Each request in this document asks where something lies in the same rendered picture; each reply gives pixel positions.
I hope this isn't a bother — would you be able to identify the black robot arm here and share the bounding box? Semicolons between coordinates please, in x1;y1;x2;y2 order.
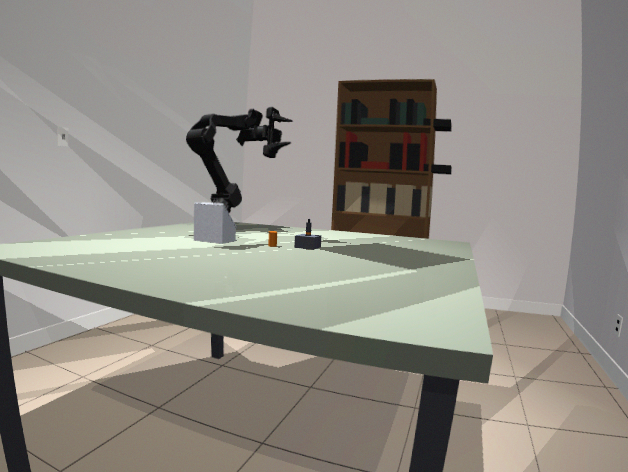
186;109;263;213

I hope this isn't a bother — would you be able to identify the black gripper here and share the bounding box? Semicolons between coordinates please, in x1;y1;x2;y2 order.
251;107;293;158

